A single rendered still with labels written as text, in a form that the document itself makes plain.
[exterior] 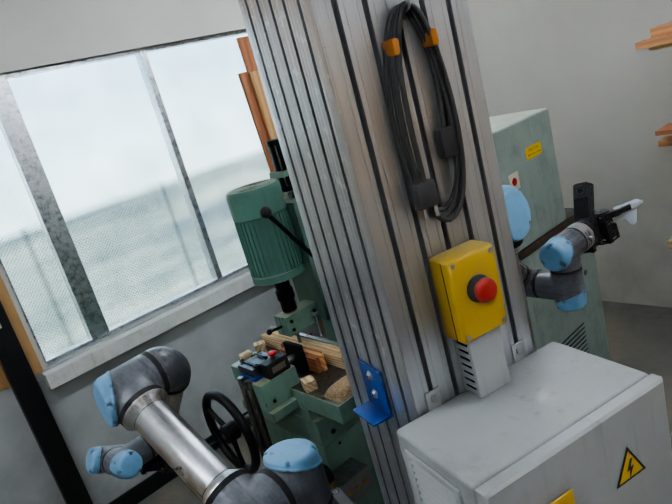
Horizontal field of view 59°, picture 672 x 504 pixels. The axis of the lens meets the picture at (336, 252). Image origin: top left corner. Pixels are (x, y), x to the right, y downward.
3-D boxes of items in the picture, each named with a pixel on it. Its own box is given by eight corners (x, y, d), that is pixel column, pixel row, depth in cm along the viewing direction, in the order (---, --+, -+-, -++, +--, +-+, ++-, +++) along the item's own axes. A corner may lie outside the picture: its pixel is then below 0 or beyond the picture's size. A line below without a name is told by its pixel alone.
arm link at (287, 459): (343, 489, 128) (326, 436, 125) (300, 531, 120) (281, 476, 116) (306, 474, 137) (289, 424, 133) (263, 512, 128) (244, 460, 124)
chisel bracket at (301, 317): (280, 338, 200) (272, 315, 197) (311, 320, 208) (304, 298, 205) (292, 341, 194) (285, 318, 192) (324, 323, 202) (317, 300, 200)
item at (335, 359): (263, 344, 220) (260, 335, 219) (267, 342, 221) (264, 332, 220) (391, 383, 169) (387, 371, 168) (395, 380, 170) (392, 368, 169)
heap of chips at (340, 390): (321, 396, 173) (318, 387, 172) (351, 375, 180) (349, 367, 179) (339, 403, 166) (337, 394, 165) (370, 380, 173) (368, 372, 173)
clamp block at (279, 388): (244, 401, 188) (235, 377, 186) (277, 380, 196) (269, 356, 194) (269, 413, 177) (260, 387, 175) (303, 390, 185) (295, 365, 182)
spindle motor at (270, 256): (244, 285, 196) (214, 195, 187) (285, 264, 206) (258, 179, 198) (273, 289, 182) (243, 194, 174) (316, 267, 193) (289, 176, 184)
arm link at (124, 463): (147, 437, 164) (131, 434, 172) (111, 462, 157) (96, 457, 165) (159, 461, 165) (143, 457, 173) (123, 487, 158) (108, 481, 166)
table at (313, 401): (212, 393, 207) (207, 378, 205) (280, 352, 225) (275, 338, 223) (319, 444, 160) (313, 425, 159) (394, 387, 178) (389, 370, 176)
